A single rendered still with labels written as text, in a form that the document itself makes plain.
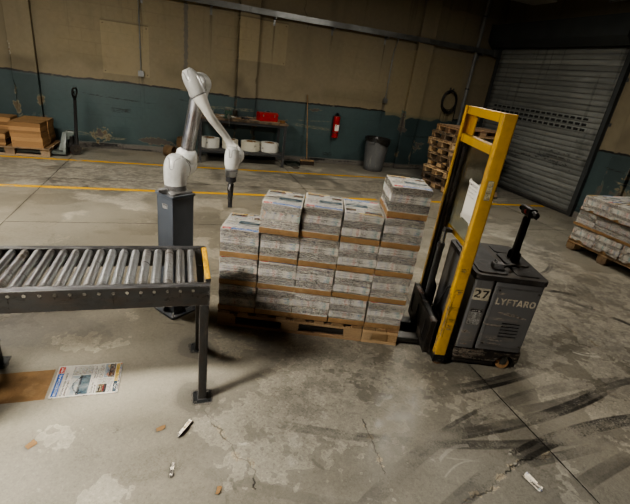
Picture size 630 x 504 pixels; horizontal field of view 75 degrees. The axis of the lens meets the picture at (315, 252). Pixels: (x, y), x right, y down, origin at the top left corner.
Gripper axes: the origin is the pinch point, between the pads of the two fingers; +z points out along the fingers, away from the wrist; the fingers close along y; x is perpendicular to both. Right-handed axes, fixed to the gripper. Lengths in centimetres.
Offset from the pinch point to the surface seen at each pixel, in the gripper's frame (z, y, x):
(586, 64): -175, 566, -544
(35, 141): 69, 418, 423
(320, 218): -3, -18, -68
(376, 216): -10, -18, -107
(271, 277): 49, -18, -37
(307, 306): 70, -19, -67
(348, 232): 5, -19, -89
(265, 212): -2.9, -20.5, -29.3
